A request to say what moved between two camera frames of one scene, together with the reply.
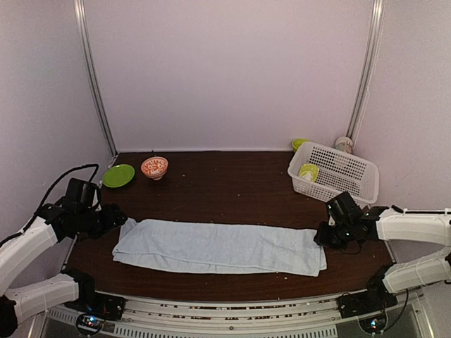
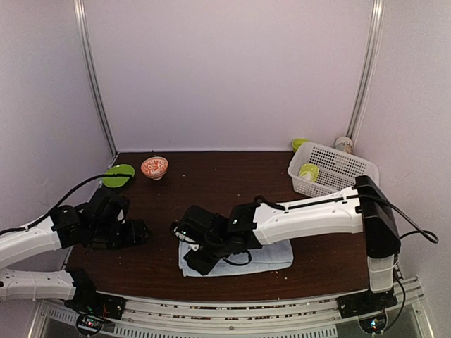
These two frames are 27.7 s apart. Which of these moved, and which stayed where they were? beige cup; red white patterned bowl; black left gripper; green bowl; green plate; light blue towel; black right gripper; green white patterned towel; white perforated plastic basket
Moved: light blue towel; black left gripper; black right gripper
Stayed: green white patterned towel; red white patterned bowl; green plate; beige cup; white perforated plastic basket; green bowl
